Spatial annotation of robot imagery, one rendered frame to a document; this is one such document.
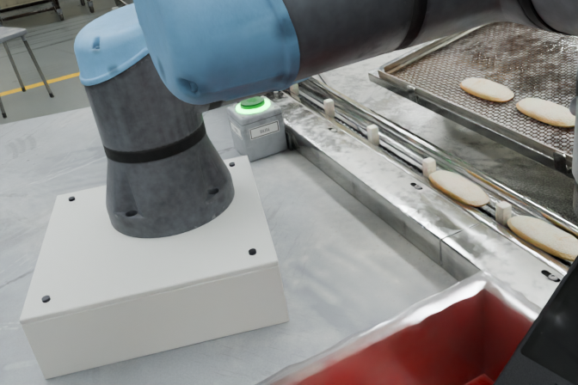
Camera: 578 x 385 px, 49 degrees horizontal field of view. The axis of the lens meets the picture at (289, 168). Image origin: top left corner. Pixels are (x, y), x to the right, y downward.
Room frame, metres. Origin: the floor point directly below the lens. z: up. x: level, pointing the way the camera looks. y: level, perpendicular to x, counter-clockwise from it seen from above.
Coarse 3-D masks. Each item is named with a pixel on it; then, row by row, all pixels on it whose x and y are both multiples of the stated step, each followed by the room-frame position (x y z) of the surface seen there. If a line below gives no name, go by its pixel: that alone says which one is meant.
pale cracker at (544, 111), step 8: (520, 104) 0.78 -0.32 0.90; (528, 104) 0.77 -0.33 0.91; (536, 104) 0.76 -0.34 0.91; (544, 104) 0.75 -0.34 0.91; (552, 104) 0.75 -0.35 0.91; (528, 112) 0.75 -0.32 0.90; (536, 112) 0.74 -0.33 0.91; (544, 112) 0.74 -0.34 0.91; (552, 112) 0.73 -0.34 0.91; (560, 112) 0.72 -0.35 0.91; (568, 112) 0.72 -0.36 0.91; (544, 120) 0.73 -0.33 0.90; (552, 120) 0.72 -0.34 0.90; (560, 120) 0.71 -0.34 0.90; (568, 120) 0.71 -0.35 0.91
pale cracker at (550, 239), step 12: (516, 216) 0.59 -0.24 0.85; (516, 228) 0.57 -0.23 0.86; (528, 228) 0.56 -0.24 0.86; (540, 228) 0.56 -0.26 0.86; (552, 228) 0.55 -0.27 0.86; (528, 240) 0.55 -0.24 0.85; (540, 240) 0.54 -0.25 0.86; (552, 240) 0.53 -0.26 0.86; (564, 240) 0.53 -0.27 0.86; (576, 240) 0.53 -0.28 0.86; (552, 252) 0.52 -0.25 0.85; (564, 252) 0.51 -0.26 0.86; (576, 252) 0.51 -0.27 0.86
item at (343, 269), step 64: (0, 128) 1.26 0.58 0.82; (64, 128) 1.19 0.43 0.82; (0, 192) 0.95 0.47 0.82; (64, 192) 0.91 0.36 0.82; (320, 192) 0.78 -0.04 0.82; (0, 256) 0.75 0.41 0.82; (320, 256) 0.63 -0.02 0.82; (384, 256) 0.61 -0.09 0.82; (0, 320) 0.60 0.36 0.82; (320, 320) 0.51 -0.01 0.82; (0, 384) 0.50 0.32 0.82; (64, 384) 0.48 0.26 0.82; (128, 384) 0.47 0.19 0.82; (192, 384) 0.45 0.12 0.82
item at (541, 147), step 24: (504, 24) 1.06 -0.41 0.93; (432, 48) 1.05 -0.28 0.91; (456, 48) 1.03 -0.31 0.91; (480, 48) 1.00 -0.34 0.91; (528, 48) 0.95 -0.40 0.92; (552, 48) 0.92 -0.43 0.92; (384, 72) 1.00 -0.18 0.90; (408, 72) 1.00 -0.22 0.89; (456, 72) 0.94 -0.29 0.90; (480, 72) 0.92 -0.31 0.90; (528, 72) 0.87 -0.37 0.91; (552, 72) 0.85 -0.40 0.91; (432, 96) 0.87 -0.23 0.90; (456, 96) 0.87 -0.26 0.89; (552, 96) 0.79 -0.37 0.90; (480, 120) 0.77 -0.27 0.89; (504, 120) 0.76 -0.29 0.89; (528, 144) 0.69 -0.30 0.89; (552, 144) 0.68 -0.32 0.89
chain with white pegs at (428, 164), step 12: (300, 96) 1.11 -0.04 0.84; (324, 108) 0.99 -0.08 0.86; (360, 132) 0.91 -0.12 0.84; (372, 132) 0.85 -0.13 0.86; (396, 156) 0.81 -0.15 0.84; (432, 168) 0.72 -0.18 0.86; (504, 204) 0.60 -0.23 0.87; (492, 216) 0.62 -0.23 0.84; (504, 216) 0.59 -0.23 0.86; (564, 264) 0.52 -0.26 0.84
